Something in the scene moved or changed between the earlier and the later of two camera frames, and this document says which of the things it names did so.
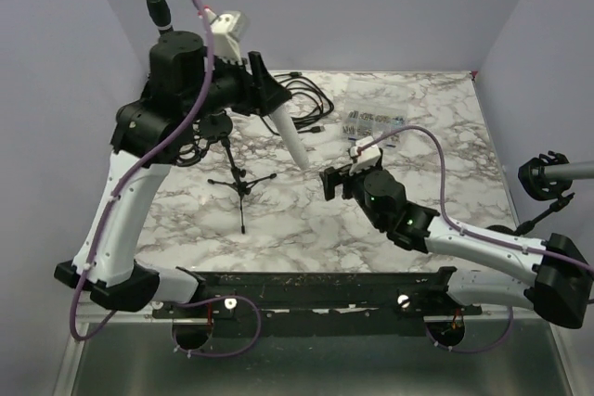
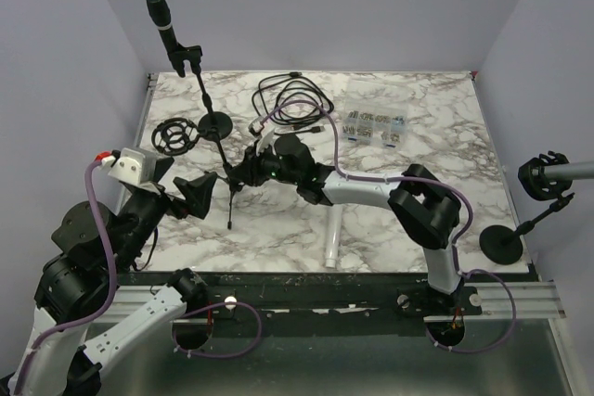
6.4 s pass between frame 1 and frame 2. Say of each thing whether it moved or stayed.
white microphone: moved
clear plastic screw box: stayed
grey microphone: stayed
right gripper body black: moved
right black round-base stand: stayed
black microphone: stayed
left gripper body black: moved
